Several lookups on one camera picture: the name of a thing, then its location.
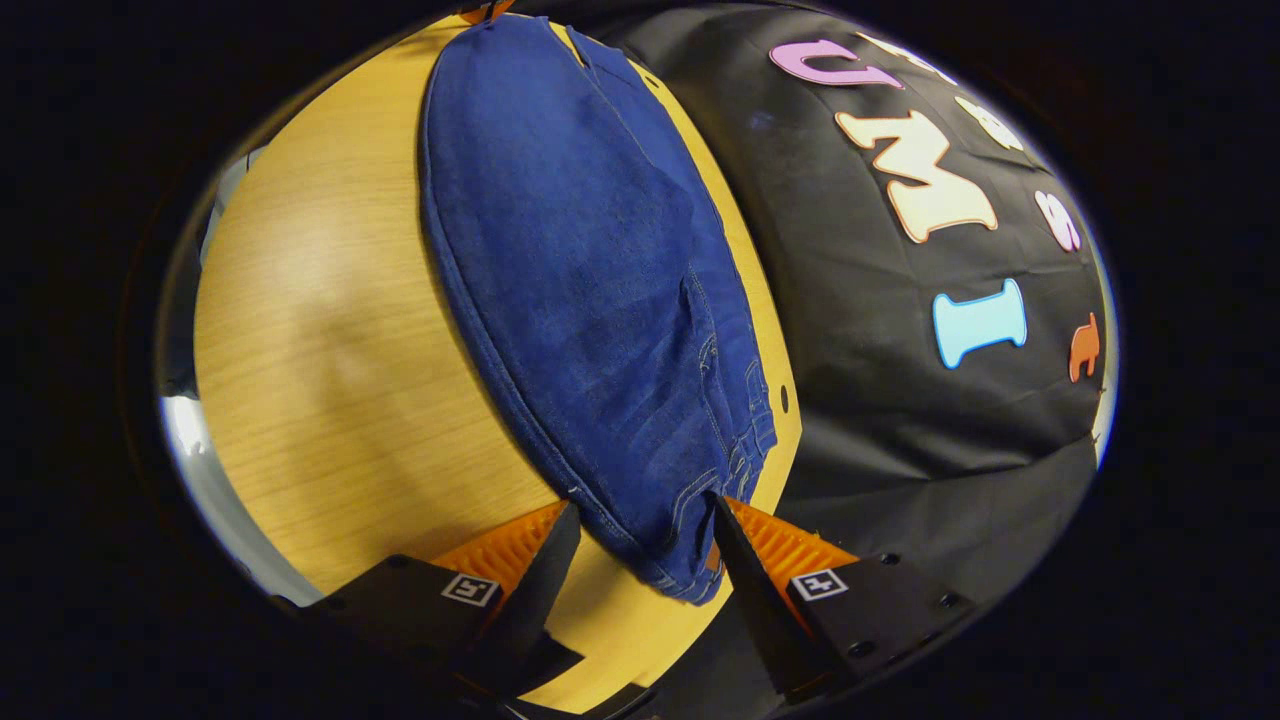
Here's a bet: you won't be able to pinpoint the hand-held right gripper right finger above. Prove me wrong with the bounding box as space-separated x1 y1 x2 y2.
712 495 976 701

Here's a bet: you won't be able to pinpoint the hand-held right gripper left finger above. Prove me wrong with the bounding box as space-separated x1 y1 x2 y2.
270 500 584 701

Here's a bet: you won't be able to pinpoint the blue jeans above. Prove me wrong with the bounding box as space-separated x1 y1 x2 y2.
418 15 779 606

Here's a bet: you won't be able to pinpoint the black backdrop cloth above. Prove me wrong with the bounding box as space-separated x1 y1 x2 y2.
560 0 1119 720

